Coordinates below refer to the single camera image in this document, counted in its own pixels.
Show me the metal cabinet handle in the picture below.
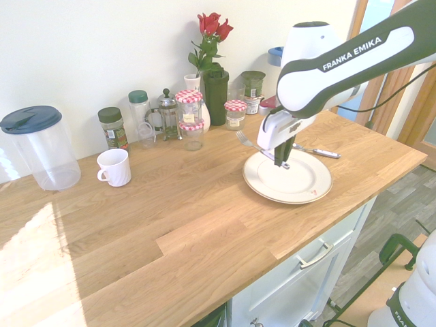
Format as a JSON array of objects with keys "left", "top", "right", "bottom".
[{"left": 295, "top": 238, "right": 334, "bottom": 270}]

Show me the red roses bunch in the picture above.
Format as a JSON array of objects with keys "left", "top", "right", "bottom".
[{"left": 187, "top": 12, "right": 235, "bottom": 78}]

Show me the green metal frame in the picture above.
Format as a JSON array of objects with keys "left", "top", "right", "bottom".
[{"left": 322, "top": 232, "right": 424, "bottom": 327}]

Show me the blue wall fixture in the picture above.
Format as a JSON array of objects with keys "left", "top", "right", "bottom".
[{"left": 267, "top": 46, "right": 285, "bottom": 67}]

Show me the glass french press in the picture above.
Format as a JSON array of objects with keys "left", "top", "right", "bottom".
[{"left": 146, "top": 88, "right": 182, "bottom": 142}]

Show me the clear drinking glass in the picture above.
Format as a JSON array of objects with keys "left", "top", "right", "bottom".
[{"left": 227, "top": 82, "right": 247, "bottom": 102}]

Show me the tall clear bottle green lid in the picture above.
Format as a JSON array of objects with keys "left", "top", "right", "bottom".
[{"left": 127, "top": 89, "right": 153, "bottom": 144}]

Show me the white ceramic vase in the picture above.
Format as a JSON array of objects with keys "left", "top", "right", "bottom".
[{"left": 183, "top": 74, "right": 213, "bottom": 132}]

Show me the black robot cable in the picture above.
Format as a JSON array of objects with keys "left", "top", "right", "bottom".
[{"left": 336, "top": 63, "right": 436, "bottom": 129}]

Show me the small labelled pot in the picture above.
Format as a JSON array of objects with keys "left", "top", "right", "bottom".
[{"left": 244, "top": 95, "right": 266, "bottom": 115}]

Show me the large jar red checkered lid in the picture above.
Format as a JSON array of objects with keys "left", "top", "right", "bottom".
[{"left": 174, "top": 89, "right": 204, "bottom": 125}]

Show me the small jar red checkered lid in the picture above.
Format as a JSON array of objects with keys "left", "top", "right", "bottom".
[{"left": 223, "top": 99, "right": 247, "bottom": 131}]

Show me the red and white container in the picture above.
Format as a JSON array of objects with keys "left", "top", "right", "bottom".
[{"left": 258, "top": 95, "right": 283, "bottom": 117}]

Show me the clear pitcher with blue lid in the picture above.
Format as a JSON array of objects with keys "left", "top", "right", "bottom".
[{"left": 0, "top": 105, "right": 82, "bottom": 191}]

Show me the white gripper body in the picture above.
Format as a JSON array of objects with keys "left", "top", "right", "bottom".
[{"left": 257, "top": 110, "right": 304, "bottom": 151}]

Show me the silver metal fork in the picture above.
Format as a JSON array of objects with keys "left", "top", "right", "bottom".
[{"left": 235, "top": 130, "right": 291, "bottom": 170}]

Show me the wooden door frame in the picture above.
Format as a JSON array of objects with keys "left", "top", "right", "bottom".
[{"left": 347, "top": 0, "right": 436, "bottom": 148}]

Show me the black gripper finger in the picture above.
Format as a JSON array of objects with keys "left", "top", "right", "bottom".
[
  {"left": 274, "top": 140, "right": 289, "bottom": 168},
  {"left": 285, "top": 135, "right": 296, "bottom": 161}
]

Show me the white ceramic mug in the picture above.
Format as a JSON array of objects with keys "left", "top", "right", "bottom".
[{"left": 96, "top": 148, "right": 133, "bottom": 188}]

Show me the empty jar red checkered lid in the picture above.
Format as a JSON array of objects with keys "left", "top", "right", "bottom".
[{"left": 178, "top": 119, "right": 206, "bottom": 152}]

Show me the dark green tall container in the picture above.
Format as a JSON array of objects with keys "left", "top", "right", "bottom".
[{"left": 202, "top": 62, "right": 230, "bottom": 127}]

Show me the white kitchen cabinet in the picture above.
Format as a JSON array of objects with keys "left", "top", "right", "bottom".
[{"left": 230, "top": 196, "right": 379, "bottom": 327}]

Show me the silver table knife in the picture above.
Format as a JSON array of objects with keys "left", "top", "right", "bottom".
[{"left": 292, "top": 142, "right": 342, "bottom": 160}]

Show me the white plate with gold rim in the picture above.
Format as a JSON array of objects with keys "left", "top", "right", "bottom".
[{"left": 242, "top": 148, "right": 334, "bottom": 205}]

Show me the small clear plastic cup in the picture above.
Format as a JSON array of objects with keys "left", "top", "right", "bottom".
[{"left": 137, "top": 121, "right": 159, "bottom": 150}]

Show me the jar with dark green lid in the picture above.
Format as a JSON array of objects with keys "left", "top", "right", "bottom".
[{"left": 240, "top": 70, "right": 267, "bottom": 98}]

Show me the dark coffee jar green lid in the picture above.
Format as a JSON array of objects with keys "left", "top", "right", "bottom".
[{"left": 97, "top": 106, "right": 131, "bottom": 153}]

